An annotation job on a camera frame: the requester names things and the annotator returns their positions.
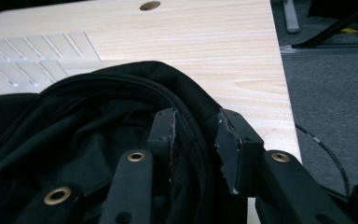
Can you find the grey metal floor rail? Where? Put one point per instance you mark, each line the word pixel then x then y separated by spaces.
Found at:
pixel 320 49

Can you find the yellow object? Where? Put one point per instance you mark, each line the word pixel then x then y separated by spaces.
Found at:
pixel 351 30

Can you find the grey metal stand leg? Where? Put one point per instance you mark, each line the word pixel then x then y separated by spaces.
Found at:
pixel 291 17

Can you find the black slanted stand bar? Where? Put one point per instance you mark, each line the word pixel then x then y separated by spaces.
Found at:
pixel 332 29

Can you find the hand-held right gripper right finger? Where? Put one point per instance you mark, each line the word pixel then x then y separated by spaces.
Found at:
pixel 230 149

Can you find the white slotted plastic tray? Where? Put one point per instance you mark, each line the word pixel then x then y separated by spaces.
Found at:
pixel 28 59

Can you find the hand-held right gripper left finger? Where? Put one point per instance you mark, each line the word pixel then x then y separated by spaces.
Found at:
pixel 161 130

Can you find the black backpack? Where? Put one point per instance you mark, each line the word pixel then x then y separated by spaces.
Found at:
pixel 74 124

